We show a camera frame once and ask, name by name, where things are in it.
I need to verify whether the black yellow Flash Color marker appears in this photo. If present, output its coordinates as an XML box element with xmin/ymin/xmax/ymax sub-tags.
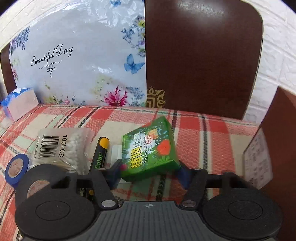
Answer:
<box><xmin>85</xmin><ymin>136</ymin><xmax>110</xmax><ymax>202</ymax></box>

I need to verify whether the cotton swab bag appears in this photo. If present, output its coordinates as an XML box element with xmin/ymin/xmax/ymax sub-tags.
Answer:
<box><xmin>29</xmin><ymin>128</ymin><xmax>94</xmax><ymax>174</ymax></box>

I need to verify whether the green printed small box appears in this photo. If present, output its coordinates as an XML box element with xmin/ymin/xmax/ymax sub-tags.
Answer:
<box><xmin>120</xmin><ymin>116</ymin><xmax>180</xmax><ymax>182</ymax></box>

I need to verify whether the black tape roll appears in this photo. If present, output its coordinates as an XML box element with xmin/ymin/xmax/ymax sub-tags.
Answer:
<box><xmin>15</xmin><ymin>164</ymin><xmax>67</xmax><ymax>208</ymax></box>

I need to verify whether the blue tape roll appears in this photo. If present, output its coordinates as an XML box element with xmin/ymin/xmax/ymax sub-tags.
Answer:
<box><xmin>5</xmin><ymin>154</ymin><xmax>29</xmax><ymax>189</ymax></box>

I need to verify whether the red plaid bed cloth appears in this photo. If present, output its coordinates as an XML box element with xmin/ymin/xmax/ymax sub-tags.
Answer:
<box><xmin>1</xmin><ymin>105</ymin><xmax>258</xmax><ymax>240</ymax></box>

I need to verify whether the red brown cardboard box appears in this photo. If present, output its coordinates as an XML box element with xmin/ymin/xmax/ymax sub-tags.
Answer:
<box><xmin>243</xmin><ymin>87</ymin><xmax>295</xmax><ymax>240</ymax></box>

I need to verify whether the blue tissue pack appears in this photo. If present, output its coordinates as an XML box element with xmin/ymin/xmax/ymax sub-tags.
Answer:
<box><xmin>1</xmin><ymin>87</ymin><xmax>39</xmax><ymax>121</ymax></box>

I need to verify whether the dark brown wooden headboard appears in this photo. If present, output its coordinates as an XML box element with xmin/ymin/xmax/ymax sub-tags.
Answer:
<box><xmin>1</xmin><ymin>1</ymin><xmax>263</xmax><ymax>119</ymax></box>

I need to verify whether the floral plastic wrapped pillow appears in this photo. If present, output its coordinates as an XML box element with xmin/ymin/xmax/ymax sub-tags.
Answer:
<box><xmin>9</xmin><ymin>1</ymin><xmax>147</xmax><ymax>107</ymax></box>

